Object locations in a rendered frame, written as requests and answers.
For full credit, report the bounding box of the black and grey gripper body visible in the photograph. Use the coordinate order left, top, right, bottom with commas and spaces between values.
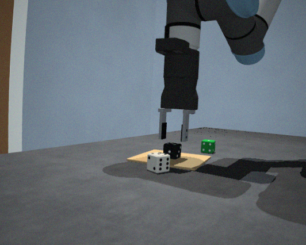
155, 25, 200, 110

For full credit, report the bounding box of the peach flat square mat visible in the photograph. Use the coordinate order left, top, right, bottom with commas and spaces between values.
127, 150, 211, 171

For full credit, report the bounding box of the black die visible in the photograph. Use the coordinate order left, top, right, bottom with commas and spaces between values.
163, 143, 181, 159

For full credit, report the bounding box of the green die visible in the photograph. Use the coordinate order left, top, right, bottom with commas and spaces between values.
201, 140, 216, 154

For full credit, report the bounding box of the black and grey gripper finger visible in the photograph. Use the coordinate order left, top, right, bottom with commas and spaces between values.
181, 110, 196, 142
158, 108, 171, 140

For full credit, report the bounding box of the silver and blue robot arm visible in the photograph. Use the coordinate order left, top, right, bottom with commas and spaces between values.
166, 0, 281, 65

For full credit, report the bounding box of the white die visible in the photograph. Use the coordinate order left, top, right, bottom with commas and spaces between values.
147, 152, 170, 173

